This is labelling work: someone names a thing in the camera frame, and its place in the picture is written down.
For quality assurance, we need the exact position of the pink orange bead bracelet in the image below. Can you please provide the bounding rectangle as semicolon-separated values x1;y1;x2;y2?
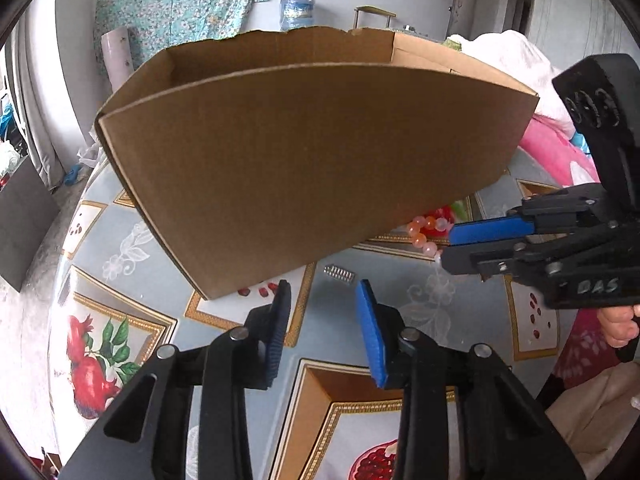
406;213;454;261

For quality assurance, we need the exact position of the person right hand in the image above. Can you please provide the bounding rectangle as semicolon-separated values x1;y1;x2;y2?
597;304;640;349

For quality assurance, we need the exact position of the pink floral blanket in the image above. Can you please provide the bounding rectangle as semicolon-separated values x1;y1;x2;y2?
520;114;600;186

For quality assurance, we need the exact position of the small silver spring clip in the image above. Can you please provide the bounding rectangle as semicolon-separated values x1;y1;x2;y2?
323;264;355;284

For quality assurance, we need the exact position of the beige trouser leg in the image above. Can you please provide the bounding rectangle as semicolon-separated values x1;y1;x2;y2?
546;362;639;479

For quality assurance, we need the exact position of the fruit print tablecloth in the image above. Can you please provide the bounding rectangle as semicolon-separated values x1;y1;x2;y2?
49;162;584;479

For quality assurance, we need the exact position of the white fluffy blanket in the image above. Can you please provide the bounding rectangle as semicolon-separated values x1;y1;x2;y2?
447;29;575;140

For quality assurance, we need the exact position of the brown cardboard box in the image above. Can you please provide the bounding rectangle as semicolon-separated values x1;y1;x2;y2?
94;26;538;300

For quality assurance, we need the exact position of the dark grey board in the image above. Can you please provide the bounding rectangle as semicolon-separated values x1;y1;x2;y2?
0;157;60;292

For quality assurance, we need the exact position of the blue water dispenser bottle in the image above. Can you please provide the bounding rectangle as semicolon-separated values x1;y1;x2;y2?
280;0;314;32

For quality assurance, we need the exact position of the white plastic bag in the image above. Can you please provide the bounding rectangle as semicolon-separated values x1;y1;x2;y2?
77;128;103;169

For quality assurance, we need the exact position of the pink rolled mat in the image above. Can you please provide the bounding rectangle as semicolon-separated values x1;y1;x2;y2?
101;26;134;92

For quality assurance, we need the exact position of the grey window curtain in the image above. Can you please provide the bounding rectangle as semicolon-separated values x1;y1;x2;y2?
4;10;65;190

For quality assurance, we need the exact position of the wooden handle rack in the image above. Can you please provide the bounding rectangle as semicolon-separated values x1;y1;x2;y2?
352;6;397;29

